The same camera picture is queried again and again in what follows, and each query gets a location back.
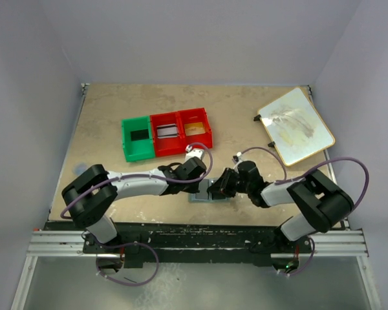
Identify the green card holder wallet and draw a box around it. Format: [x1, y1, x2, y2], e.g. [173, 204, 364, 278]
[188, 178, 230, 203]

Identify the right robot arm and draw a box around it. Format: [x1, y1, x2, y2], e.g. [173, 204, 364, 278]
[207, 161, 354, 242]

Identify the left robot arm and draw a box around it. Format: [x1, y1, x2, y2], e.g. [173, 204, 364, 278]
[61, 157, 206, 244]

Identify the orange credit card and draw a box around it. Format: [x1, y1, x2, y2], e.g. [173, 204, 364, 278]
[184, 122, 206, 136]

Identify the white striped card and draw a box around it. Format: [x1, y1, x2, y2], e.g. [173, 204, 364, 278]
[156, 123, 178, 139]

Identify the black card in green bin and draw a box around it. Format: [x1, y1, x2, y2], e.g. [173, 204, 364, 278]
[130, 129, 150, 141]

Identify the middle red plastic bin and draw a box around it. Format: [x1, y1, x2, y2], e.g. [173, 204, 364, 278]
[150, 112, 185, 157]

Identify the red plastic bin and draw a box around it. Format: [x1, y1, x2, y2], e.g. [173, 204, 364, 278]
[150, 112, 185, 157]
[177, 108, 213, 149]

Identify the right red plastic bin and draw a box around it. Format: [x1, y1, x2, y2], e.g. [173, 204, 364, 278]
[177, 108, 213, 149]

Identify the green plastic bin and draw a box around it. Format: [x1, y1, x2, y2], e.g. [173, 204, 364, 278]
[122, 116, 155, 162]

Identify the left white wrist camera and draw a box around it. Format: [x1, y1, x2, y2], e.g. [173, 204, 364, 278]
[185, 145, 204, 161]

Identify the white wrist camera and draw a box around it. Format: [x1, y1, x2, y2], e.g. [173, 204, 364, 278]
[232, 152, 243, 164]
[185, 145, 204, 161]

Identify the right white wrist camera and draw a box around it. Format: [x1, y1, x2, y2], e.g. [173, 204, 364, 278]
[232, 152, 243, 164]

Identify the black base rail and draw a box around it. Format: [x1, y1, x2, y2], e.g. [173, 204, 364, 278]
[83, 223, 312, 268]

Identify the whiteboard with wooden frame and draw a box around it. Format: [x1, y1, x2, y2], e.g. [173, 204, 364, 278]
[253, 87, 336, 167]

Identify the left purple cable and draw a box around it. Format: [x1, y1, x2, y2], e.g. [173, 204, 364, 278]
[59, 142, 213, 220]

